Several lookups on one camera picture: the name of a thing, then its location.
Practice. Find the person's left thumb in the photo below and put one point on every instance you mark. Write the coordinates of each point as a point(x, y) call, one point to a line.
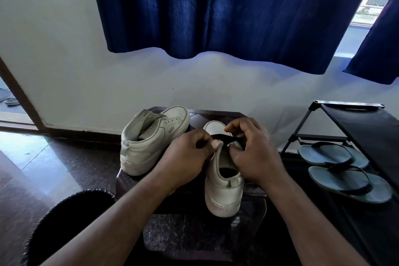
point(211, 145)

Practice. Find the black shoelace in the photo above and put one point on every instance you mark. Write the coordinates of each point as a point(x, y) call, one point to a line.
point(225, 139)

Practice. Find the grey sandal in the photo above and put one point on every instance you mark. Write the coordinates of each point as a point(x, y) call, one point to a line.
point(12, 101)

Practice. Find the white sneaker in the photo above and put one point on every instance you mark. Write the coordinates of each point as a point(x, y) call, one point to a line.
point(223, 194)
point(146, 147)

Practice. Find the black shoe rack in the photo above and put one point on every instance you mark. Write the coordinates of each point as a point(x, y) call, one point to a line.
point(371, 131)

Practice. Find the black round mat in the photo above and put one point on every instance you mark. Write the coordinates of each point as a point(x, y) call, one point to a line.
point(62, 222)

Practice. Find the person's right forearm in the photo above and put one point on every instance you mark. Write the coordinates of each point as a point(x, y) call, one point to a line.
point(308, 225)

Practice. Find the person's right hand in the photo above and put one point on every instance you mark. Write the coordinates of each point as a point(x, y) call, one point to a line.
point(258, 156)

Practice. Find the person's left forearm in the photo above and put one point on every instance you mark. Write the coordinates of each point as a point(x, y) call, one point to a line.
point(118, 225)

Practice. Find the grey flip-flop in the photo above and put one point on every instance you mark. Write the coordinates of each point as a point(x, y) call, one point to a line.
point(327, 153)
point(346, 181)

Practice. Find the person's right thumb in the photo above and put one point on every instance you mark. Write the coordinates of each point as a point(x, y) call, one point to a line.
point(234, 151)

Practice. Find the dark brown patterned stool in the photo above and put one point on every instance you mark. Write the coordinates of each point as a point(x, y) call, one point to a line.
point(187, 231)

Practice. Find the narrow dark blue curtain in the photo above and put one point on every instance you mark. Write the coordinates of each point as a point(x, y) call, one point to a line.
point(378, 47)

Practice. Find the wide dark blue curtain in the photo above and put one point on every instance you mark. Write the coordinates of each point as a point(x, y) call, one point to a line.
point(230, 7)

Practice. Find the person's left hand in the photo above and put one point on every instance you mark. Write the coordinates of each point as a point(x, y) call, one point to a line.
point(179, 161)

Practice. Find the brown door frame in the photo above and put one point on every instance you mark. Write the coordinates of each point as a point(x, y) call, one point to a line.
point(21, 97)

